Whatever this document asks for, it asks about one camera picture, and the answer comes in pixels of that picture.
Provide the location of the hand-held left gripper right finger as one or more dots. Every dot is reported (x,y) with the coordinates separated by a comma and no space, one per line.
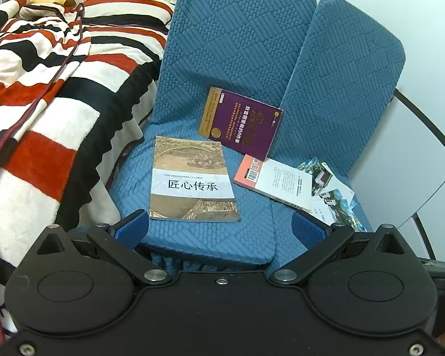
(309,228)

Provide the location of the landscape painting cover book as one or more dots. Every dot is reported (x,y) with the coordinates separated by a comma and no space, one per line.
(193,185)

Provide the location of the striped pillow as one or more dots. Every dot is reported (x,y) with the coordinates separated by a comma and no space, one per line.
(133,11)

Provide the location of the white wardrobe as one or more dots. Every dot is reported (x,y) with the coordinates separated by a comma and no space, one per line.
(430,44)

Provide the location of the red black white striped blanket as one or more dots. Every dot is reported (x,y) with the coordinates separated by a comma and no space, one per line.
(40,148)

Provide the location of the pile of photo postcards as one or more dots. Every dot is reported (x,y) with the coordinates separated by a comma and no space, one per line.
(337,200)

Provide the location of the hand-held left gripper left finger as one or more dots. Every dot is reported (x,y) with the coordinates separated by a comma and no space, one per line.
(131,228)

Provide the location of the blue textured sofa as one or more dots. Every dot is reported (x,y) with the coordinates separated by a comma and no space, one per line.
(226,44)

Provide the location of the orange and white book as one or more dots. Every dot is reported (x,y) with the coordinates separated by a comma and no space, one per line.
(282,185)

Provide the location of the purple book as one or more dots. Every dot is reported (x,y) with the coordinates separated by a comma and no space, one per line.
(241,122)

